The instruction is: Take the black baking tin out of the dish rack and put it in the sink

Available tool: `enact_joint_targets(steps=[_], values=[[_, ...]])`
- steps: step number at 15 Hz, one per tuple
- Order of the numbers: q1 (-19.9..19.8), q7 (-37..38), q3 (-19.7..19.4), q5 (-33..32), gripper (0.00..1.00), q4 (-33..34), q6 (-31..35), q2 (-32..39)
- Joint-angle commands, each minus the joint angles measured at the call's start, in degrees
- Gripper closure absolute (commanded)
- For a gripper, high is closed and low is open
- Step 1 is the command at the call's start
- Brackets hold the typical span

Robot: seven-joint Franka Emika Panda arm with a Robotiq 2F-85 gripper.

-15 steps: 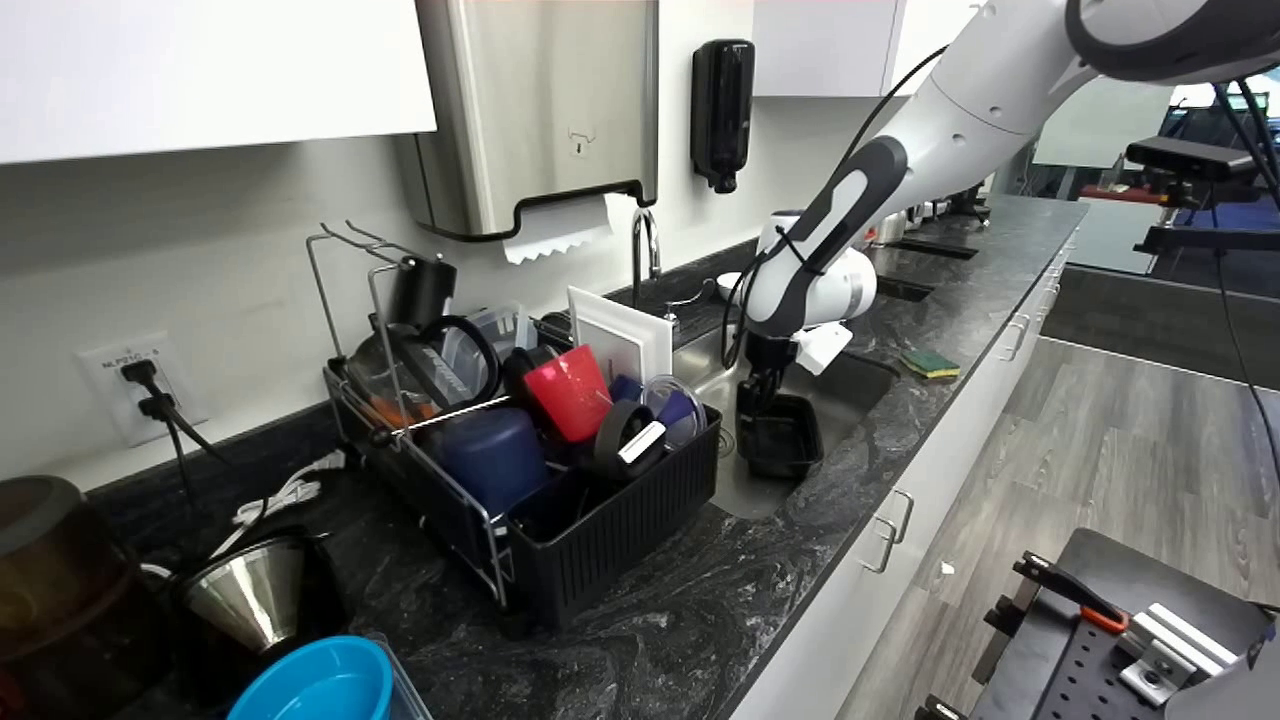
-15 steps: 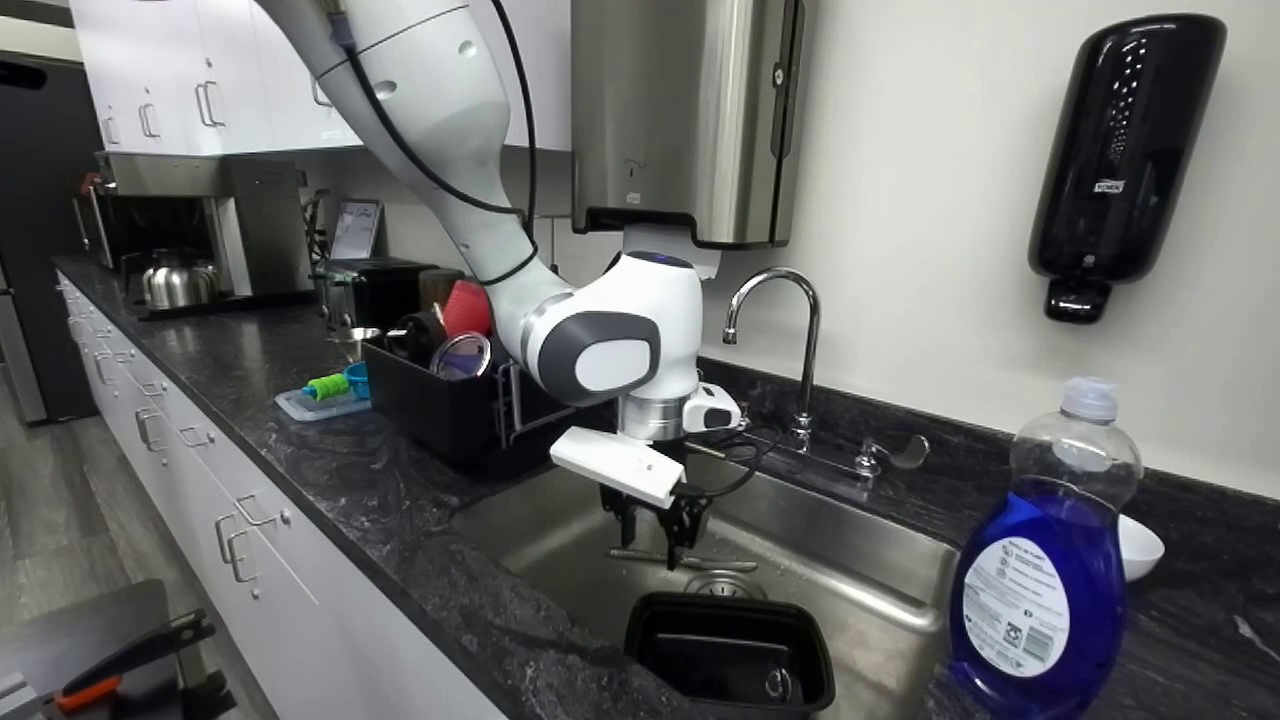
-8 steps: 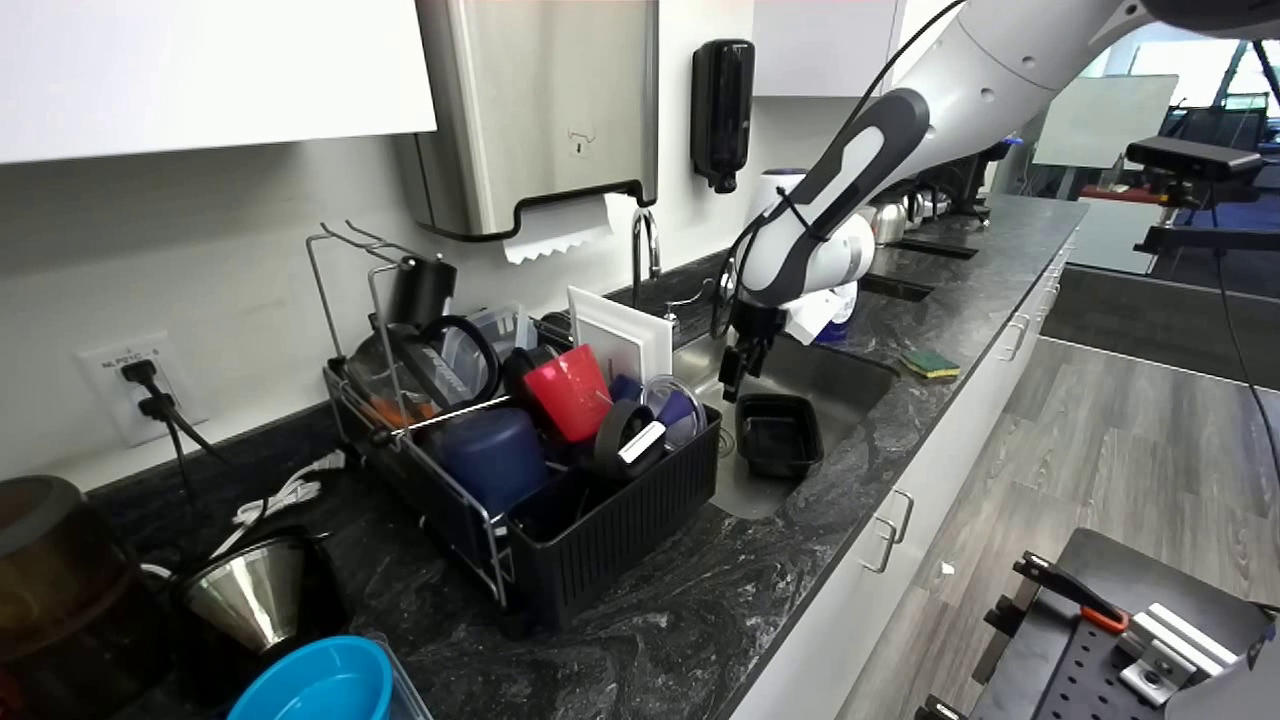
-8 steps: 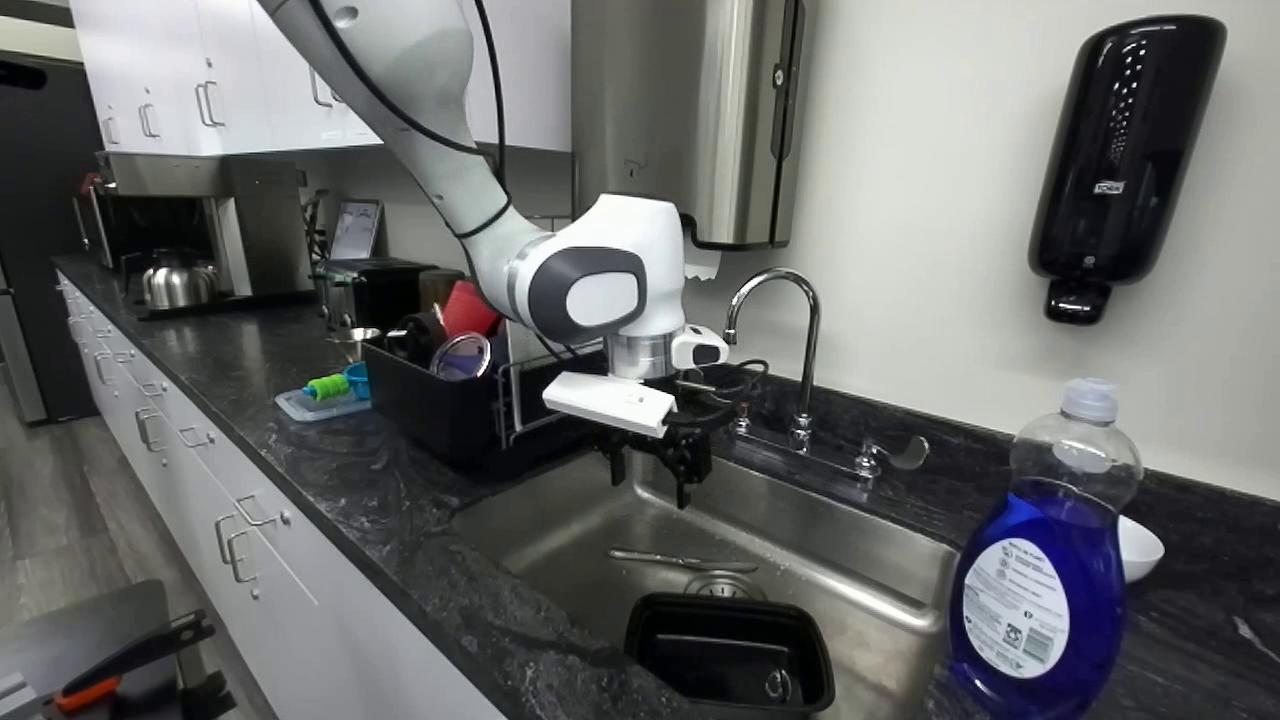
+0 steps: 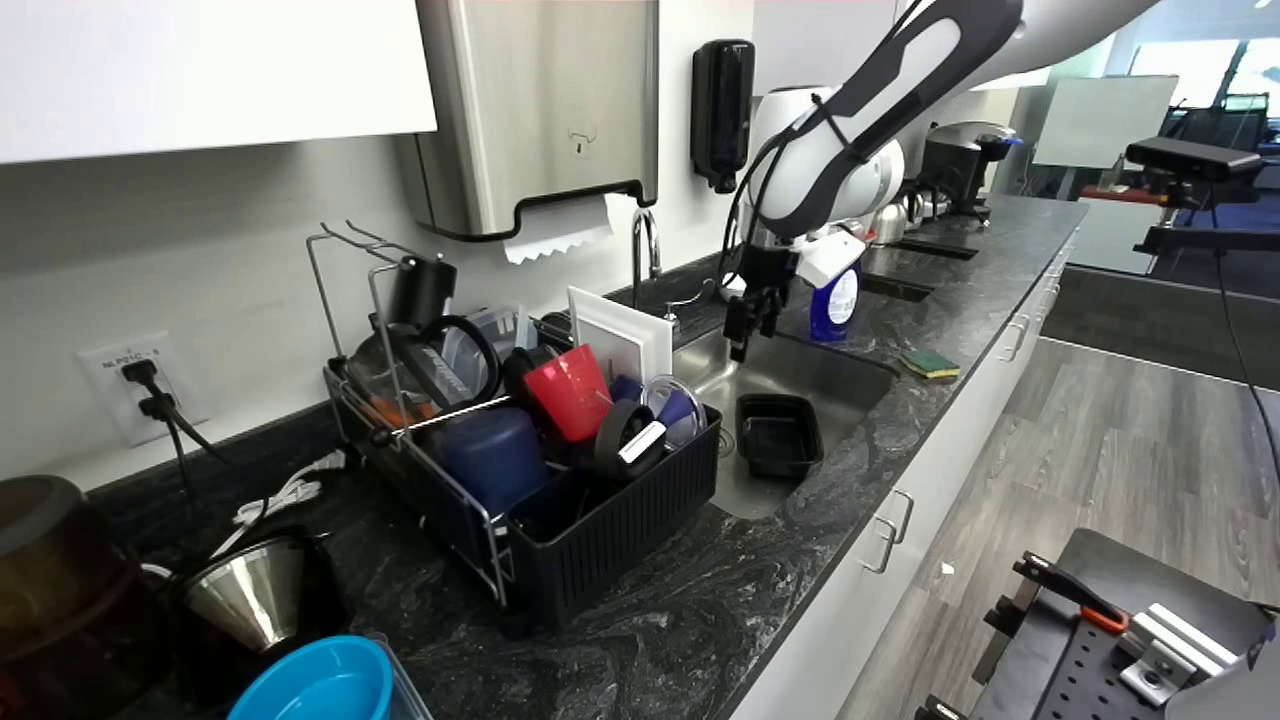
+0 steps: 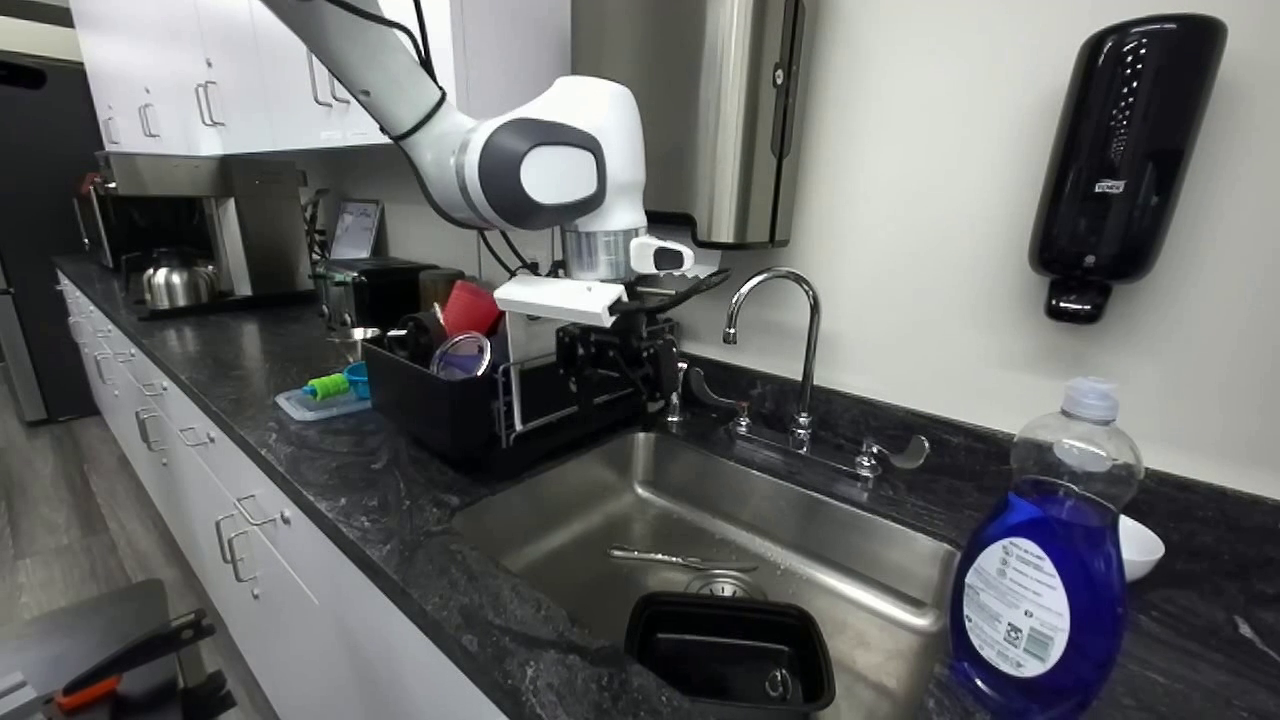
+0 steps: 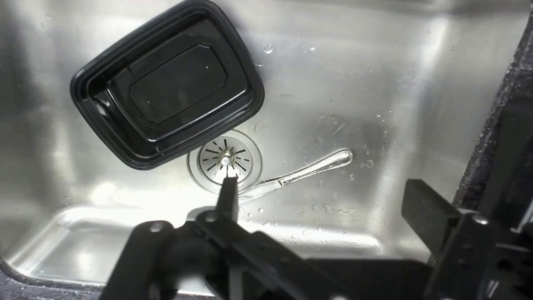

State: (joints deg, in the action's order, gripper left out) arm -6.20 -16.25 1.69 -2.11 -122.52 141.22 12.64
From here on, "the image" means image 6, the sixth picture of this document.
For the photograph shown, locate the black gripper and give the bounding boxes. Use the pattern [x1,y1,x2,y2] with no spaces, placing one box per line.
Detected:
[547,307,687,436]

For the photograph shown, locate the black baking tin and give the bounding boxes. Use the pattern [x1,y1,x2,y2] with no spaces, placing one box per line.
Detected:
[622,586,839,720]

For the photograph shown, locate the stainless steel sink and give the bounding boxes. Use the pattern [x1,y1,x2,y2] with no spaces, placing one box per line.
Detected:
[448,422,970,720]

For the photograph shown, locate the chrome sink faucet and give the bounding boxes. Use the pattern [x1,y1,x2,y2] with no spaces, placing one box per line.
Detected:
[717,265,938,492]

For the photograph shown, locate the black dish rack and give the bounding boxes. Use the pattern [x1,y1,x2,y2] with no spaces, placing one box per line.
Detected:
[350,254,673,478]

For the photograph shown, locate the blue dish soap bottle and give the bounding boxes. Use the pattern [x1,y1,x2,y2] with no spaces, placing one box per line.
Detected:
[944,377,1149,720]

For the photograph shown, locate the red plastic cup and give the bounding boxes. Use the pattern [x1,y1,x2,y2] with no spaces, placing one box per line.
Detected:
[438,270,508,341]

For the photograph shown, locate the black cup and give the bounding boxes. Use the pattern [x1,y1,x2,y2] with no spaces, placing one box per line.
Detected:
[352,259,448,331]

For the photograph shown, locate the steel paper towel dispenser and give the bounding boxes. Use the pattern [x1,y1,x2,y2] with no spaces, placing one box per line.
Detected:
[568,0,810,252]

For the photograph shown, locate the green small object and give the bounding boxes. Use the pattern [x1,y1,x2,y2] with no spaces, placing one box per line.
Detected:
[300,368,356,406]

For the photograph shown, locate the blue plastic bowl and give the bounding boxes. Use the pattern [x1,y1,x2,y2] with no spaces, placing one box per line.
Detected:
[273,379,380,426]

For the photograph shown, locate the white lower cabinets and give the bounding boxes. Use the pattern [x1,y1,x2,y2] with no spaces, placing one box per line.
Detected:
[55,270,512,720]

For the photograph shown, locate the steel coffee machine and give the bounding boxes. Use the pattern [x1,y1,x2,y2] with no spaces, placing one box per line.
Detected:
[76,148,331,307]

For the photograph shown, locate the steel conical pot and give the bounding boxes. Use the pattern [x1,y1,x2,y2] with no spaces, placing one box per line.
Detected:
[136,254,226,318]

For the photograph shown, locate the white upper cabinet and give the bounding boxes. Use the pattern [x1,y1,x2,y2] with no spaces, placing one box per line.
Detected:
[66,0,464,161]

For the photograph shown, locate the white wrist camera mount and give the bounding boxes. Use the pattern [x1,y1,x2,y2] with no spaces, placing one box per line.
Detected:
[490,269,632,331]

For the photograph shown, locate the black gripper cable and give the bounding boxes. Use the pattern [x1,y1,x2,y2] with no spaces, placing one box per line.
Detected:
[624,259,737,323]

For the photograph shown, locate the black wall soap dispenser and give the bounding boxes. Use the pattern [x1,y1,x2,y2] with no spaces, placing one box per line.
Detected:
[1025,10,1234,328]

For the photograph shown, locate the red handled tool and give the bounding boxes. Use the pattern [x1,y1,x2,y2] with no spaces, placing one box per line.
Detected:
[49,609,221,720]

